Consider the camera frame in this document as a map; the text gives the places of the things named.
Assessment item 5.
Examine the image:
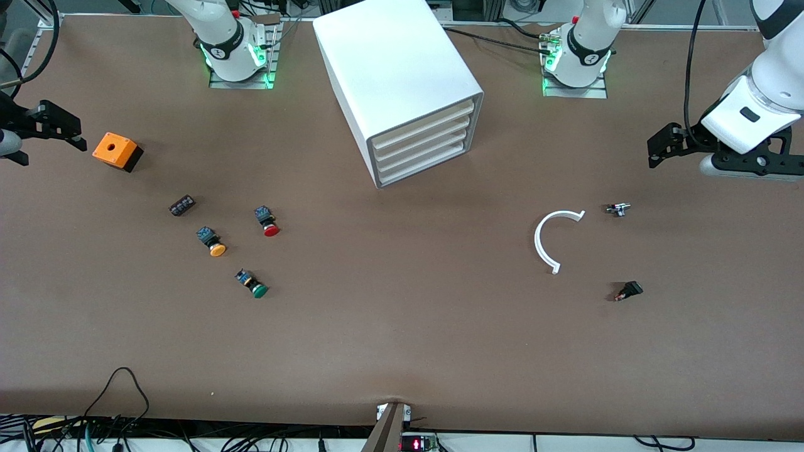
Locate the thick black table cable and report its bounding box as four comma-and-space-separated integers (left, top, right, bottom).
443, 26, 553, 54

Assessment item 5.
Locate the green push button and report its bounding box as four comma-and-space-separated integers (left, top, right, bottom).
236, 269, 269, 299

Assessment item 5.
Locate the red push button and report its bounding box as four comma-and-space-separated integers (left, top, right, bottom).
254, 205, 281, 238

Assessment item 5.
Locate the orange button box black base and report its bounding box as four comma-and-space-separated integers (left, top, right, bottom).
92, 132, 144, 173

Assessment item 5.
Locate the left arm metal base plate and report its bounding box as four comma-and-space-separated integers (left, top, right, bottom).
541, 31, 609, 99

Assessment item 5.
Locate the brown wooden post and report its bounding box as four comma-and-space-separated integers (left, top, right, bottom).
361, 402, 406, 452

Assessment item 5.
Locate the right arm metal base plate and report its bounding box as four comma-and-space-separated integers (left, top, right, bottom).
209, 25, 280, 90

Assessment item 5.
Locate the black looped cable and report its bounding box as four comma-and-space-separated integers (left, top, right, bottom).
82, 367, 151, 434

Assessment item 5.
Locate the device with red display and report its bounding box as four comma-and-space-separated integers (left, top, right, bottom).
400, 433, 440, 452

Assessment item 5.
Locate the white curved plastic arc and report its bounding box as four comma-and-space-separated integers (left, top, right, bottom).
534, 210, 586, 275

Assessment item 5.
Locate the yellow push button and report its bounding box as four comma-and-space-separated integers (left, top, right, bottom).
195, 226, 227, 257

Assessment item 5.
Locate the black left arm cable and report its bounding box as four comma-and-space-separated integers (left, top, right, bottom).
685, 0, 712, 148

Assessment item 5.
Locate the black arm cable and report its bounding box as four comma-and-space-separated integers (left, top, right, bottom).
685, 0, 712, 148
0, 0, 61, 95

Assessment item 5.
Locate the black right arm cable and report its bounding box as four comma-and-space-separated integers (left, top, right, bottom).
0, 0, 61, 95

